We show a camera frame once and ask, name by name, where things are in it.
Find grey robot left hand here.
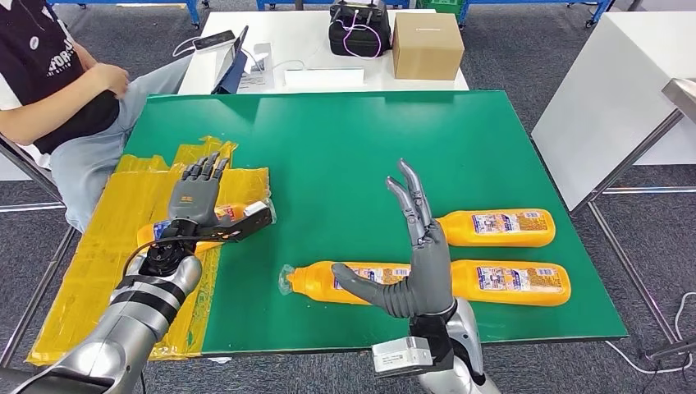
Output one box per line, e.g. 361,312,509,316
167,152,231,228

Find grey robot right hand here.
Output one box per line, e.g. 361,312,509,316
330,158,456,320

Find person's right hand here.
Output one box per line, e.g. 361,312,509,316
88,63,131,100

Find orange detergent bottle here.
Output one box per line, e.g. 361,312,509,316
135,204,277,254
278,260,419,305
434,208,556,249
450,259,572,307

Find person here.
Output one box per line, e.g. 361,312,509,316
0,0,194,234

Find black smartphone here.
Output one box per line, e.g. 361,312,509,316
193,30,236,52

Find yellow taped cardboard sheet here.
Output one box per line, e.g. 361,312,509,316
25,135,272,366

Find tablet with blue cover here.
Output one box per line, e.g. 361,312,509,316
210,25,250,95

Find white paper stand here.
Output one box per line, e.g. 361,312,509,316
237,42,275,91

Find green table board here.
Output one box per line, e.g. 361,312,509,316
122,89,630,357

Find white flat box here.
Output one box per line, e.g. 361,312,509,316
283,67,365,91

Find black carry case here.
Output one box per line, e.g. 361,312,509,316
328,0,392,59

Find brown cardboard box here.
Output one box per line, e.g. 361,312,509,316
391,11,465,81

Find white panel table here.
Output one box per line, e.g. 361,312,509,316
530,11,696,213

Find green plastic crate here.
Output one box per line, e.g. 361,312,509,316
417,0,469,15

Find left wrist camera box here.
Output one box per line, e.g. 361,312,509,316
195,199,275,244

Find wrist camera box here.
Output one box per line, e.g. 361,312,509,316
372,336,434,379
195,199,275,244

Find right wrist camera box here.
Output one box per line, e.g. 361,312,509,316
372,336,434,379

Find grey metal chair frame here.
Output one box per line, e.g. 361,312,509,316
0,133,77,371

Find blue metal rack frame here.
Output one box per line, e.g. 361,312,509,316
255,0,411,12

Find white floor cable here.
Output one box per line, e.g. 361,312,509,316
606,291,696,376

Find grey metal table frame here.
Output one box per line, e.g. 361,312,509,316
570,108,696,363

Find pink white cable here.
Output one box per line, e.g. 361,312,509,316
336,9,383,60

